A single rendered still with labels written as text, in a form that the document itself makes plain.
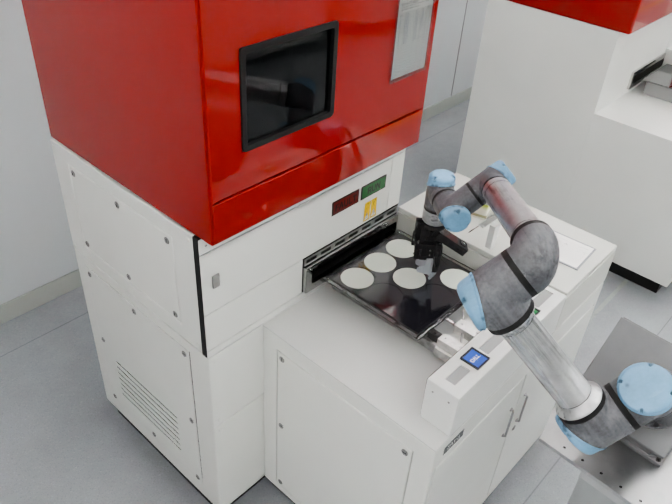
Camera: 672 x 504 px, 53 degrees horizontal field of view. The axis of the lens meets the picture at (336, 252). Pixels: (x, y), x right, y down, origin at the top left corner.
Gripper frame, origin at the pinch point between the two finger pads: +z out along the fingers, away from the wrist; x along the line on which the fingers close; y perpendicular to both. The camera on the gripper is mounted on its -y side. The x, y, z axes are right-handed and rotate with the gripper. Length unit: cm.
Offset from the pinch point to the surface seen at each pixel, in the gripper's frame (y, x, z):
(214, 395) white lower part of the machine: 63, 28, 25
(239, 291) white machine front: 56, 20, -8
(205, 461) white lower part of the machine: 69, 25, 61
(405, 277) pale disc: 7.9, -0.2, 1.4
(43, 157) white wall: 152, -94, 19
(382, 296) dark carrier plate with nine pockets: 15.6, 9.0, 1.6
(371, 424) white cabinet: 19, 44, 17
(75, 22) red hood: 95, 0, -71
